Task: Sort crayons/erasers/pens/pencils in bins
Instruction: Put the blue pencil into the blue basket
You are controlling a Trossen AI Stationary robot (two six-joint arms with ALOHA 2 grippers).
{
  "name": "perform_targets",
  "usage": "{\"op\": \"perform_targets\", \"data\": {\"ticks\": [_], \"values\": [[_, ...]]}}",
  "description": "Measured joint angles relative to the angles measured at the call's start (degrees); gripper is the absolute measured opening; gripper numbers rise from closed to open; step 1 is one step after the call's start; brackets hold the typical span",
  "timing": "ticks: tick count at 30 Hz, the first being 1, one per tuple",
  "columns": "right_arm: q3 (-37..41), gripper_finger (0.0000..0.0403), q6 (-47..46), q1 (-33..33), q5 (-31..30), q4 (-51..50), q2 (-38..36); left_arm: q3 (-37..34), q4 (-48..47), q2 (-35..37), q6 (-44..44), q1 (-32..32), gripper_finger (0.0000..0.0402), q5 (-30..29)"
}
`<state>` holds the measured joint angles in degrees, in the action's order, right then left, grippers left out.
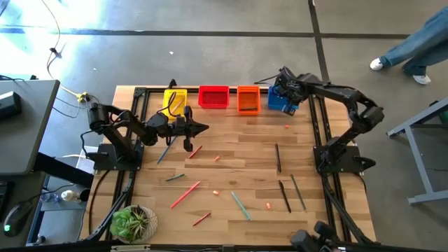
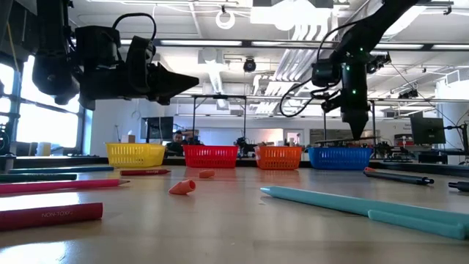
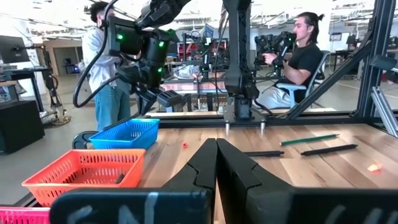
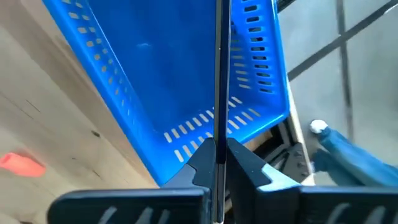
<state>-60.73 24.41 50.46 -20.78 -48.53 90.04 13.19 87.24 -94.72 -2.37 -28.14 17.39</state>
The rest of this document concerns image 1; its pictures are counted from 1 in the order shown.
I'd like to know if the thin floor cable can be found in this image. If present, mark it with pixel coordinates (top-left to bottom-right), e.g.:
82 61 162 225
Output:
40 0 85 99

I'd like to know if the person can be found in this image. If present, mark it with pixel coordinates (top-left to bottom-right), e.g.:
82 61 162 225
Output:
370 5 448 86

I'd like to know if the olive green pencil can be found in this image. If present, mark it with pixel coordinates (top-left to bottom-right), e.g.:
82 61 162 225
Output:
290 174 308 212

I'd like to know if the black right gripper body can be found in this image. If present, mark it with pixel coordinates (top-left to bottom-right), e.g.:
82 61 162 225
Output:
274 67 309 102

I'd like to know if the green potted plant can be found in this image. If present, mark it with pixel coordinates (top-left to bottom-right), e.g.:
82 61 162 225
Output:
113 204 158 244

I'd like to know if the grey-blue table frame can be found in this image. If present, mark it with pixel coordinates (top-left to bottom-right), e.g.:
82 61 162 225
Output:
386 97 448 206

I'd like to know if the black computer mouse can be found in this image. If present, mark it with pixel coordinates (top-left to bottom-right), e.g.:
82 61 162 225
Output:
2 202 33 237

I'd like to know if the teal pen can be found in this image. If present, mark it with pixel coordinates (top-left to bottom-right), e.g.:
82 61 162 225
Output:
230 191 253 221

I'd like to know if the black device box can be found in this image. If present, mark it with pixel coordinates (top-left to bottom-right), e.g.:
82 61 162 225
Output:
0 91 22 120

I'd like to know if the green succulent plant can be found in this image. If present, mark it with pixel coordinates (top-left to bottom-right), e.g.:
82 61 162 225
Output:
110 206 151 242

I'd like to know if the blue plastic bin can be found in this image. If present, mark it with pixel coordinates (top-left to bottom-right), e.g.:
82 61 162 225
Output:
267 85 300 113

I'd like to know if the clear water bottle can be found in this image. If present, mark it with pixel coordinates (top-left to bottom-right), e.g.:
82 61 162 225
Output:
40 191 60 204

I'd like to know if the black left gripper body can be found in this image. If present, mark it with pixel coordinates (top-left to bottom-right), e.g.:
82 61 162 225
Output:
174 104 194 152

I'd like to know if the grey desk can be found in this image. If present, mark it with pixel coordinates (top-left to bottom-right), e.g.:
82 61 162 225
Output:
0 79 61 176

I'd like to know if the white rounded object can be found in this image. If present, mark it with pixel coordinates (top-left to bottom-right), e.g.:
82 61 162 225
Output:
61 190 80 202

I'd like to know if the yellow plastic bin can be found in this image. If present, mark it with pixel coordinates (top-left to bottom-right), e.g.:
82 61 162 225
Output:
162 88 188 122

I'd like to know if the orange plastic bin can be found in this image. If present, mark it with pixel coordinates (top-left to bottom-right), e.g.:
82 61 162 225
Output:
237 85 262 116

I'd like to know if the blue pencil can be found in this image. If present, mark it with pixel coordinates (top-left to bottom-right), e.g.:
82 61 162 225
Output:
157 135 179 165

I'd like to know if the red plastic bin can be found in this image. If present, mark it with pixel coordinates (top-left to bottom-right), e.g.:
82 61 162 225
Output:
197 85 230 109

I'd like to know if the pink pencil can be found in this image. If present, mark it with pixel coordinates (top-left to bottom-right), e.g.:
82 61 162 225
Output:
169 181 202 210

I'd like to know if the black pen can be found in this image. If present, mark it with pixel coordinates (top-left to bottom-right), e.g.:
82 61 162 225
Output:
274 143 282 174
278 179 293 214

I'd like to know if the dark red marker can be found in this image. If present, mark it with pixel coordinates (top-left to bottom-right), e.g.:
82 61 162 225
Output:
192 211 212 228

